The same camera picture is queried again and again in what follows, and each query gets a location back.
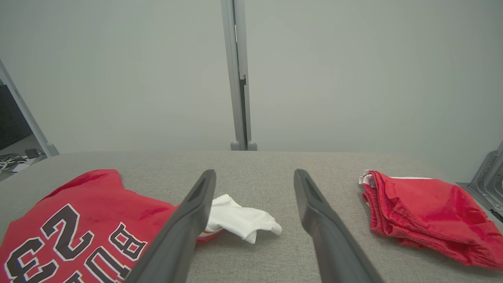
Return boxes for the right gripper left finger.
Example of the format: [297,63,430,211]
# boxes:
[124,169,217,283]

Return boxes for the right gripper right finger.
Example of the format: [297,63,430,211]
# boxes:
[294,169,384,283]

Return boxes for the red white basketball jersey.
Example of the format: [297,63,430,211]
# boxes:
[0,169,283,283]

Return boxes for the red white basketball shorts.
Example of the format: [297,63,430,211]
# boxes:
[358,170,503,271]

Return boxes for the grey slanted metal support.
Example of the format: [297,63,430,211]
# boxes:
[456,141,503,223]

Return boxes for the black furniture panel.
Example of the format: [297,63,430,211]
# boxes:
[0,83,33,152]

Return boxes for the grey corner partition post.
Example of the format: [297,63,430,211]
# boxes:
[0,59,60,158]

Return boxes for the grey double partition post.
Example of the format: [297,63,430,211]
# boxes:
[220,0,258,152]

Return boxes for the white floor cables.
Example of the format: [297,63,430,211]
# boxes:
[0,153,25,174]

